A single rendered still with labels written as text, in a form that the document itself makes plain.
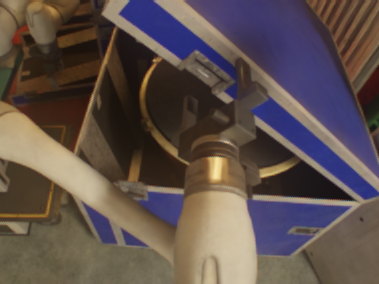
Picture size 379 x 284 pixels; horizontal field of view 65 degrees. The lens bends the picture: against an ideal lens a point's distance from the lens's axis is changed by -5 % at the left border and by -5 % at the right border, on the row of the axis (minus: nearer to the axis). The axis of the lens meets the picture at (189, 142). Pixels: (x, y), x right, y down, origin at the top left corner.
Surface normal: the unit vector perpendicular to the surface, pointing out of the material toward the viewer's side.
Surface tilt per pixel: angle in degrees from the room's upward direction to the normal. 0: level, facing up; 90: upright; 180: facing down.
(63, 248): 0
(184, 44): 90
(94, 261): 0
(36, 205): 0
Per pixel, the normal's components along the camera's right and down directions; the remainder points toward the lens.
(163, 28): -0.05, 0.81
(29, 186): 0.08, -0.58
